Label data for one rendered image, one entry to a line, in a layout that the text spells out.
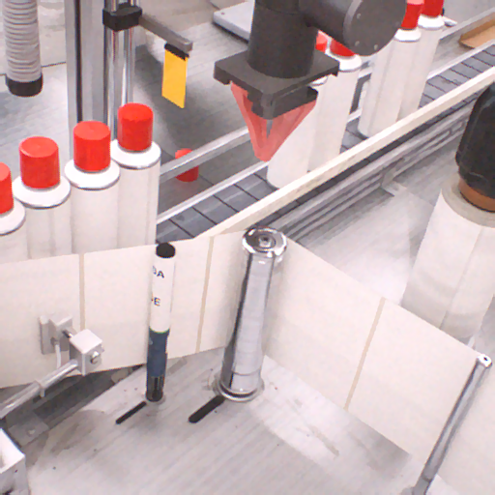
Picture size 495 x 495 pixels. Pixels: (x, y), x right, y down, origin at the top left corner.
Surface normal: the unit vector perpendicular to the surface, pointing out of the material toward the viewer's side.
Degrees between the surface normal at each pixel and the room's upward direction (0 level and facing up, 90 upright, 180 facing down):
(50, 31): 0
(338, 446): 0
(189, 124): 0
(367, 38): 89
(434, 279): 90
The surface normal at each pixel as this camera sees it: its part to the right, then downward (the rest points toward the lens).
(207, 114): 0.13, -0.75
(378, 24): 0.59, 0.58
